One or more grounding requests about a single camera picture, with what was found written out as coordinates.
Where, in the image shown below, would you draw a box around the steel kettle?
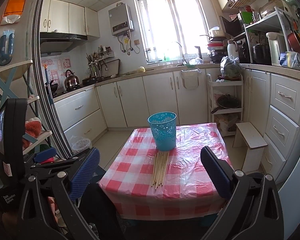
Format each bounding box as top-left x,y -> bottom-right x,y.
64,69 -> 80,92

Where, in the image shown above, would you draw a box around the kitchen window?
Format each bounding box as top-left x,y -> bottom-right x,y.
135,0 -> 208,64

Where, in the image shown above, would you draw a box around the wall gas water heater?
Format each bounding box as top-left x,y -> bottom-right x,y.
108,3 -> 134,36

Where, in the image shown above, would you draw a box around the wooden chopstick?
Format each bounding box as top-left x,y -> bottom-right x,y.
157,152 -> 168,187
154,151 -> 162,189
151,152 -> 159,187
161,151 -> 170,186
158,151 -> 170,186
155,151 -> 165,189
153,151 -> 160,186

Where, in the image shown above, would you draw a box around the small clear waste bin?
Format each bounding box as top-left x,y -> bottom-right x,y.
70,136 -> 92,153

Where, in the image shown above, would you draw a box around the lower kitchen cabinets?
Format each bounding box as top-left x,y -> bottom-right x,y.
53,64 -> 300,182

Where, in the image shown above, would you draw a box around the blue perforated plastic bin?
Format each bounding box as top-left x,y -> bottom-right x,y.
148,112 -> 177,152

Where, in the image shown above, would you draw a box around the white wooden step stool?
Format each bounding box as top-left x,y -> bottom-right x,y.
232,122 -> 268,173

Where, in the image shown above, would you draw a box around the black wok on stove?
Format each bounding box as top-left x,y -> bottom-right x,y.
45,80 -> 58,97

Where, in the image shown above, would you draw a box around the kitchen cabinets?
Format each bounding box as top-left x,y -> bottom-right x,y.
53,64 -> 300,182
40,0 -> 100,38

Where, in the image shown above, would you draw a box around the upper kitchen cabinets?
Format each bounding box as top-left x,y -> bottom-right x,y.
40,0 -> 100,38

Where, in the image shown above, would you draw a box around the range hood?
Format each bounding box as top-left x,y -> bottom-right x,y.
40,32 -> 88,56

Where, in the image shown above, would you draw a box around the red checkered tablecloth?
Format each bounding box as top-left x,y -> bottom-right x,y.
99,123 -> 230,220

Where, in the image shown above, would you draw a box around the tied plastic bag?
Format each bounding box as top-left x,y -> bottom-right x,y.
220,56 -> 243,79

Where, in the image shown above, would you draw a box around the black frying pan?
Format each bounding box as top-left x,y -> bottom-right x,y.
211,94 -> 241,114

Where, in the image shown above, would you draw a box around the blue handled mop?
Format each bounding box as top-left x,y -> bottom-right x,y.
44,64 -> 53,105

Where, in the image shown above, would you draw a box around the white thermos jug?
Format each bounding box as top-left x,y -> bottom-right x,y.
227,40 -> 239,62

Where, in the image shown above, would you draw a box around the white shelf rack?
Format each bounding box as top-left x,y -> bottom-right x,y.
244,7 -> 300,67

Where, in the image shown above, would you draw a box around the orange paper bag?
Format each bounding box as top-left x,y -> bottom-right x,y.
0,0 -> 26,25

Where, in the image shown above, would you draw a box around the blue wall hook holder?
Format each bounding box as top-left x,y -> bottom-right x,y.
0,29 -> 15,66

